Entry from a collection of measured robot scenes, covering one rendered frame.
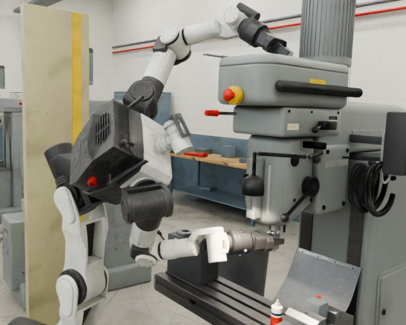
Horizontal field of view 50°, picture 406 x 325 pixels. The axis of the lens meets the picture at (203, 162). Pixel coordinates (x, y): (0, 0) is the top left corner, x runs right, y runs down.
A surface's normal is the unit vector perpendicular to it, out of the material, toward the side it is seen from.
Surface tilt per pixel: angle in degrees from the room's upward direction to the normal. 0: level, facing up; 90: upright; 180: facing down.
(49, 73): 90
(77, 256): 90
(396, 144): 90
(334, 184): 90
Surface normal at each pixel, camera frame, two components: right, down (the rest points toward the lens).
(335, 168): 0.65, 0.11
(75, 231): -0.48, 0.09
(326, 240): -0.77, 0.06
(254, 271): 0.35, 0.19
